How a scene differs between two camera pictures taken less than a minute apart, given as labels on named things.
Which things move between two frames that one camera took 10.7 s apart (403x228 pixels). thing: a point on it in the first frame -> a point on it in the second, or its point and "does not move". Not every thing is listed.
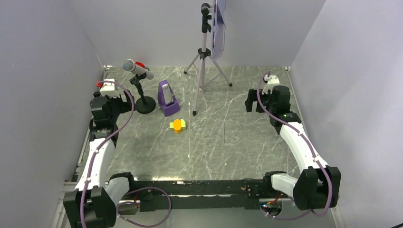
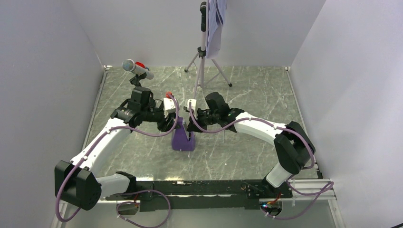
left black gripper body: (119, 107) -> (162, 126)
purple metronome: (167, 99) -> (180, 141)
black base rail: (200, 194) does not move
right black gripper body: (265, 99) -> (206, 118)
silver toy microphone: (129, 65) does not move
